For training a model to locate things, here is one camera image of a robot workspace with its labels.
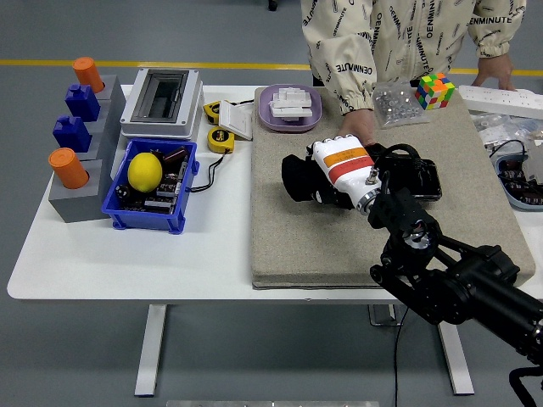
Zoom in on white table leg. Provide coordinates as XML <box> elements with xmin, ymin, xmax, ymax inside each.
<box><xmin>134</xmin><ymin>304</ymin><xmax>167</xmax><ymax>399</ymax></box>
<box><xmin>436</xmin><ymin>321</ymin><xmax>475</xmax><ymax>396</ymax></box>

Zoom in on pale tray of circuit boards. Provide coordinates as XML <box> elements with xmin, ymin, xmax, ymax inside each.
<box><xmin>494</xmin><ymin>139</ymin><xmax>543</xmax><ymax>212</ymax></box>

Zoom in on stack of white switch parts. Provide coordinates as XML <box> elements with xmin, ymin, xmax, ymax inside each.
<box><xmin>268</xmin><ymin>85</ymin><xmax>315</xmax><ymax>123</ymax></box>

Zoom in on beige mat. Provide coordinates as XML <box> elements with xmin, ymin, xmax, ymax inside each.
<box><xmin>249</xmin><ymin>86</ymin><xmax>536</xmax><ymax>292</ymax></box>

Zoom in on black rag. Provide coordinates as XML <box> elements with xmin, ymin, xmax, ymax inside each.
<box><xmin>281</xmin><ymin>153</ymin><xmax>353</xmax><ymax>209</ymax></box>

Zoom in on person's left hand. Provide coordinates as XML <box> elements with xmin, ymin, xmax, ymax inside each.
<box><xmin>471</xmin><ymin>54</ymin><xmax>517</xmax><ymax>91</ymax></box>

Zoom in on orange cylinder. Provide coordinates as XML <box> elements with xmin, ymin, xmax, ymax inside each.
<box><xmin>71</xmin><ymin>57</ymin><xmax>106</xmax><ymax>94</ymax></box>
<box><xmin>48</xmin><ymin>148</ymin><xmax>90</xmax><ymax>191</ymax></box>

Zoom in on grey stepped block holder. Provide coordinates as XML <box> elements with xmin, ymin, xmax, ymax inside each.
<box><xmin>48</xmin><ymin>75</ymin><xmax>128</xmax><ymax>225</ymax></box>

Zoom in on grey control box under table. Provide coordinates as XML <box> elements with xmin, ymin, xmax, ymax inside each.
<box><xmin>367</xmin><ymin>304</ymin><xmax>403</xmax><ymax>327</ymax></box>

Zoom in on yellow lemon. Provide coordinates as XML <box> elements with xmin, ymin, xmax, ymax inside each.
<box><xmin>127</xmin><ymin>152</ymin><xmax>164</xmax><ymax>194</ymax></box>

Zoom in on clear bag of metal nuts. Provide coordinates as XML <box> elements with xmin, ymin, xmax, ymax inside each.
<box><xmin>370</xmin><ymin>78</ymin><xmax>433</xmax><ymax>130</ymax></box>

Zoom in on person's right hand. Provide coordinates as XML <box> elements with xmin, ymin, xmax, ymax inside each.
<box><xmin>339</xmin><ymin>108</ymin><xmax>378</xmax><ymax>148</ymax></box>

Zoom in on black glossy panel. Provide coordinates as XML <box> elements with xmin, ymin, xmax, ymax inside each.
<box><xmin>364</xmin><ymin>142</ymin><xmax>443</xmax><ymax>204</ymax></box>

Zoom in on blue plastic block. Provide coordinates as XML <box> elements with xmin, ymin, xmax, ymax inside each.
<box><xmin>64</xmin><ymin>84</ymin><xmax>102</xmax><ymax>123</ymax></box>
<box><xmin>52</xmin><ymin>115</ymin><xmax>93</xmax><ymax>153</ymax></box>

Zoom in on person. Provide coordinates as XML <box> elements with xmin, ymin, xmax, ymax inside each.
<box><xmin>299</xmin><ymin>0</ymin><xmax>527</xmax><ymax>115</ymax></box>

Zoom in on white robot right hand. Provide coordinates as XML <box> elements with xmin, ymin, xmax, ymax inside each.
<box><xmin>305</xmin><ymin>133</ymin><xmax>378</xmax><ymax>212</ymax></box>

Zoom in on colourful puzzle cube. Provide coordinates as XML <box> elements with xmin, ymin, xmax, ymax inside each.
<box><xmin>414</xmin><ymin>72</ymin><xmax>456</xmax><ymax>111</ymax></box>

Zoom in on circuit board with capacitors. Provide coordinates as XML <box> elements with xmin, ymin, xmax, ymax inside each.
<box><xmin>115</xmin><ymin>146</ymin><xmax>191</xmax><ymax>215</ymax></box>

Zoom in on white power strip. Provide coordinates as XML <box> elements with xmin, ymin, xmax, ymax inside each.
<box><xmin>457</xmin><ymin>83</ymin><xmax>543</xmax><ymax>120</ymax></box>

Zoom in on black hanging cable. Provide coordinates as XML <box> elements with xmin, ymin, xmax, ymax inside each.
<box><xmin>392</xmin><ymin>307</ymin><xmax>411</xmax><ymax>407</ymax></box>

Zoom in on yellow tape measure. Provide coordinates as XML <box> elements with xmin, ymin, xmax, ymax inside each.
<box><xmin>203</xmin><ymin>100</ymin><xmax>227</xmax><ymax>125</ymax></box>
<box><xmin>206</xmin><ymin>125</ymin><xmax>236</xmax><ymax>153</ymax></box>

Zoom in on white wall switch plate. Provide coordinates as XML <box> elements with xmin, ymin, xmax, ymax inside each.
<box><xmin>217</xmin><ymin>101</ymin><xmax>255</xmax><ymax>142</ymax></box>

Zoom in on clear bags of small parts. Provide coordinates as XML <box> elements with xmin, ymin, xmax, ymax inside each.
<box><xmin>468</xmin><ymin>109</ymin><xmax>543</xmax><ymax>148</ymax></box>

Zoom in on purple tray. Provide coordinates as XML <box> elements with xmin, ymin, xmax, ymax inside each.
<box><xmin>257</xmin><ymin>83</ymin><xmax>323</xmax><ymax>135</ymax></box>

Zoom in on thin black wire pair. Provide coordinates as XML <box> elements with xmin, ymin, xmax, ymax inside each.
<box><xmin>187</xmin><ymin>150</ymin><xmax>234</xmax><ymax>194</ymax></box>

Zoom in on grey electrical enclosure box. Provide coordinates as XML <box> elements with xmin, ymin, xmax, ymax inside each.
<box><xmin>120</xmin><ymin>68</ymin><xmax>204</xmax><ymax>142</ymax></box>

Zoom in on blue plastic bin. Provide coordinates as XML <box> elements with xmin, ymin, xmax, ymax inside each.
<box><xmin>100</xmin><ymin>138</ymin><xmax>200</xmax><ymax>236</ymax></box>

